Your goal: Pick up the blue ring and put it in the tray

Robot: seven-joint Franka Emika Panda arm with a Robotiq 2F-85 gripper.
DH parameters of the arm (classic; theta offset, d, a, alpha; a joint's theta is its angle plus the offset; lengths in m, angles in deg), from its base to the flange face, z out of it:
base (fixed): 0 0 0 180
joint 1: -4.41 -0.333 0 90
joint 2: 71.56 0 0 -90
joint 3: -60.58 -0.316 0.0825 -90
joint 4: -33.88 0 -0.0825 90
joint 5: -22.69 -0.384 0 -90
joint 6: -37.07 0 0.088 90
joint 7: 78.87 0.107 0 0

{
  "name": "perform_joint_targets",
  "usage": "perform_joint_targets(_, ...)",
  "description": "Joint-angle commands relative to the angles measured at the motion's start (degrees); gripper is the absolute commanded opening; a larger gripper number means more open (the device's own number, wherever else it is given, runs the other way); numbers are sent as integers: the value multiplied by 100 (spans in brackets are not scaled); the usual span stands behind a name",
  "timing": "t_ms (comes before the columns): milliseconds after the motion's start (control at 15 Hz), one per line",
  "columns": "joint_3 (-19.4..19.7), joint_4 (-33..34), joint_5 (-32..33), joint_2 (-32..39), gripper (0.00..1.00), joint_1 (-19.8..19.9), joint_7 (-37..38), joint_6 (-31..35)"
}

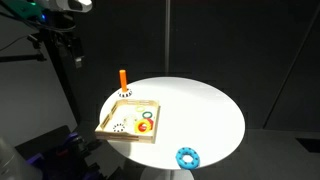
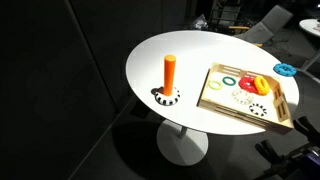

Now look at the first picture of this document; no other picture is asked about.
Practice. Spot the blue orange clamp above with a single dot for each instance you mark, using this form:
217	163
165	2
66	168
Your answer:
74	144

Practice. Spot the orange peg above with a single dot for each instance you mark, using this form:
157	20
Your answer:
123	80

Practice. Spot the vertical metal pole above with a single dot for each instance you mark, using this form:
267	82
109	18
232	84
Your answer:
167	37

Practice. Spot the black tripod stand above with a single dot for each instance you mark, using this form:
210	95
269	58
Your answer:
22	41

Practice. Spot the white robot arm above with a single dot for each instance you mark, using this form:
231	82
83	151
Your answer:
82	6

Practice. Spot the wooden tray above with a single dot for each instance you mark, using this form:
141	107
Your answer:
130	120

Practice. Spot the white table pedestal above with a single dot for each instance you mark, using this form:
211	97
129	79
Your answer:
160	174

